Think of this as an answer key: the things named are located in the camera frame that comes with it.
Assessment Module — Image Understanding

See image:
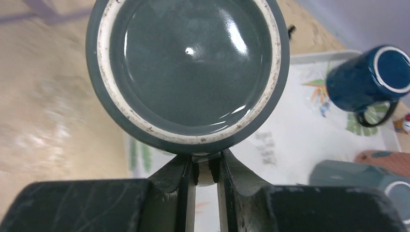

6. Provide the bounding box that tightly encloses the perforated music stand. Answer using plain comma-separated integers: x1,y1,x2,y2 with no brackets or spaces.
0,0,92,25

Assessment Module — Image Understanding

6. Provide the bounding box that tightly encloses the dark teal mug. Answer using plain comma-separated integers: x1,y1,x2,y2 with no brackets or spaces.
309,160,410,228

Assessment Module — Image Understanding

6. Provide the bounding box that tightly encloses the orange mug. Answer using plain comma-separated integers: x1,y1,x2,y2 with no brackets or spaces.
354,150,410,178

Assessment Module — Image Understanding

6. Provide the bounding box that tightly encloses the black screw knob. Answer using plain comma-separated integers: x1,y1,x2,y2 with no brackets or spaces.
287,25,296,40

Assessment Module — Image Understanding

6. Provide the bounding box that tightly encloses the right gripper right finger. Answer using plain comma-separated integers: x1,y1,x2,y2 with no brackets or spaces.
218,150,406,232

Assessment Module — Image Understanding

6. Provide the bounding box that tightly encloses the grey mug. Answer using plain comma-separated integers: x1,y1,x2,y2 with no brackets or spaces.
86,0,290,157

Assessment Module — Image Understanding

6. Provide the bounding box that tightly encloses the dark blue mug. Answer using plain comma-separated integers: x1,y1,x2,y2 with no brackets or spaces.
325,45,410,128

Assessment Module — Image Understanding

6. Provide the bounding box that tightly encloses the floral serving tray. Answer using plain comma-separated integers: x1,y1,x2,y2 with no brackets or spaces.
126,49,402,232

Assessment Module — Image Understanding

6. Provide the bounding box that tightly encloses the small gnome figurine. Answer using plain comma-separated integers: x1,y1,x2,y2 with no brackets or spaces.
402,113,410,134

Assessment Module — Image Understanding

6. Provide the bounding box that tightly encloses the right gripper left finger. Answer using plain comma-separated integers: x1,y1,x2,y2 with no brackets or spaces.
0,156,196,232

